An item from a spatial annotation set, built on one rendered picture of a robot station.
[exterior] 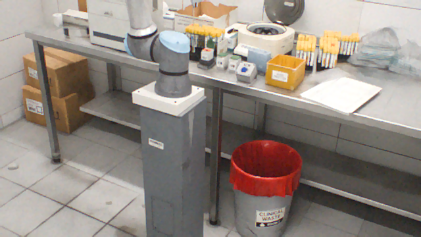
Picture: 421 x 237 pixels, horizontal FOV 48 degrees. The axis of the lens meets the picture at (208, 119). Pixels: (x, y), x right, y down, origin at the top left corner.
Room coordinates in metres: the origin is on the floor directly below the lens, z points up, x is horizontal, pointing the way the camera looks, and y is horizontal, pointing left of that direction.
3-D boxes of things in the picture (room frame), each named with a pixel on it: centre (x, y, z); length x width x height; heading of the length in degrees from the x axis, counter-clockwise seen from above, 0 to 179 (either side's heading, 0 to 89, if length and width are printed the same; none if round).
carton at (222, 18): (2.47, 0.02, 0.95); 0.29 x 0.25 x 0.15; 152
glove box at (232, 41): (2.37, -0.13, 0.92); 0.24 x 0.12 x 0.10; 152
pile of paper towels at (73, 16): (2.66, 0.77, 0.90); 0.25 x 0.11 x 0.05; 62
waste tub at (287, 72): (1.89, -0.33, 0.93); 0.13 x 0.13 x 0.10; 61
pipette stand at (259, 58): (2.00, -0.22, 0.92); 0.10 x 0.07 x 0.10; 57
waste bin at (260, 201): (1.95, -0.29, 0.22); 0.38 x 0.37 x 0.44; 62
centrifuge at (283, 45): (2.25, -0.27, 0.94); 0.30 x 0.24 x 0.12; 143
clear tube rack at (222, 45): (2.25, 0.03, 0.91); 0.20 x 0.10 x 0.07; 62
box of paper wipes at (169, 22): (2.68, 0.30, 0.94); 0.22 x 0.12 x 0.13; 66
